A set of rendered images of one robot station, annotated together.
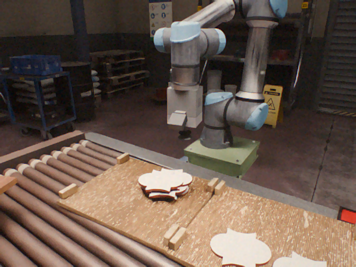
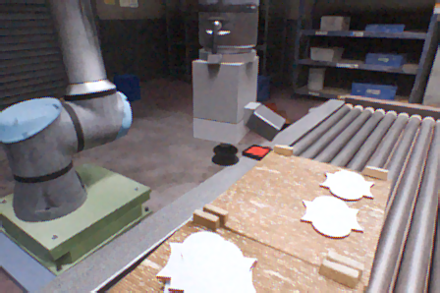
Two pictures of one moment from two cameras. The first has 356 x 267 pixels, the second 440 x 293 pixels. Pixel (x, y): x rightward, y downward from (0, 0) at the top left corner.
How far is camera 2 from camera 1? 0.84 m
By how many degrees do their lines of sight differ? 80
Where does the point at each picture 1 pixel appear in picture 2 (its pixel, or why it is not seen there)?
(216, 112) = (60, 140)
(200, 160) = (90, 238)
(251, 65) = (87, 33)
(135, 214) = not seen: outside the picture
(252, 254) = (337, 207)
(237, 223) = (286, 212)
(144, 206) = not seen: outside the picture
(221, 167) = (126, 215)
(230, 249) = (337, 220)
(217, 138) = (76, 184)
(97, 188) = not seen: outside the picture
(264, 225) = (283, 194)
